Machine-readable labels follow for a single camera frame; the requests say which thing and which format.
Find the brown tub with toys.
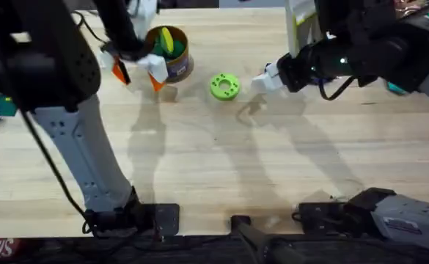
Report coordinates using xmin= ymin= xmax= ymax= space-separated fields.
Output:
xmin=143 ymin=25 xmax=195 ymax=84

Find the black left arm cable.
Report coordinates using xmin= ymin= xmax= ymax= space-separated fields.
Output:
xmin=18 ymin=109 xmax=92 ymax=235

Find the black camera post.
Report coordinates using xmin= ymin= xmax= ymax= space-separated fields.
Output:
xmin=230 ymin=214 xmax=300 ymax=264

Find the black rail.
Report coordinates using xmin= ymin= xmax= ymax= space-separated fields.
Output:
xmin=0 ymin=232 xmax=429 ymax=264

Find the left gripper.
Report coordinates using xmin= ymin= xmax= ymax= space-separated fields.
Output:
xmin=98 ymin=22 xmax=169 ymax=93

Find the teal tool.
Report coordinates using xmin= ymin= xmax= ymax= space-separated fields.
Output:
xmin=385 ymin=81 xmax=408 ymax=97

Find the right wrist upright plate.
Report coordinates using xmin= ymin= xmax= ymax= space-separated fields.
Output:
xmin=284 ymin=0 xmax=324 ymax=59

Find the green disc with holes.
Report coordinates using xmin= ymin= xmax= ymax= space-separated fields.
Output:
xmin=209 ymin=72 xmax=241 ymax=101

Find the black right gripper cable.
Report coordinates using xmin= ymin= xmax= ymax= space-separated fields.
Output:
xmin=318 ymin=74 xmax=359 ymax=102

